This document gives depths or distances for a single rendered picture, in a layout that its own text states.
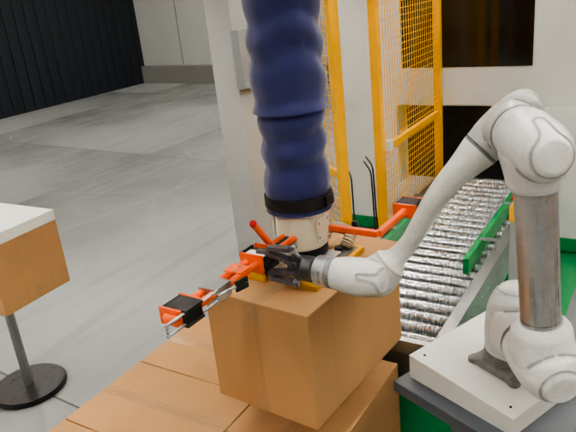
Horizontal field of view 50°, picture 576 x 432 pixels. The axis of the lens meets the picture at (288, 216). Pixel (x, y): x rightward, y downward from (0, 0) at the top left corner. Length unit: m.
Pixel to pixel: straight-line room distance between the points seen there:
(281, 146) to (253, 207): 1.62
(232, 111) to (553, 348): 2.21
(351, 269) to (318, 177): 0.39
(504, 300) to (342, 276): 0.48
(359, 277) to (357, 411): 0.74
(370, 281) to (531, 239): 0.41
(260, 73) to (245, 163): 1.60
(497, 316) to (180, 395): 1.24
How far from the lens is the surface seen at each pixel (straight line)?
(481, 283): 2.99
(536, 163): 1.42
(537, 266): 1.60
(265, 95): 1.87
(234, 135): 3.42
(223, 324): 2.05
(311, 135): 1.91
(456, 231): 3.71
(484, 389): 1.95
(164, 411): 2.43
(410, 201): 2.19
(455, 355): 2.06
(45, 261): 3.35
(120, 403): 2.54
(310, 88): 1.87
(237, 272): 1.78
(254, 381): 2.09
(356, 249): 2.17
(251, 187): 3.46
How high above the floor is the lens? 1.97
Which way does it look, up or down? 21 degrees down
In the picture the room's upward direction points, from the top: 6 degrees counter-clockwise
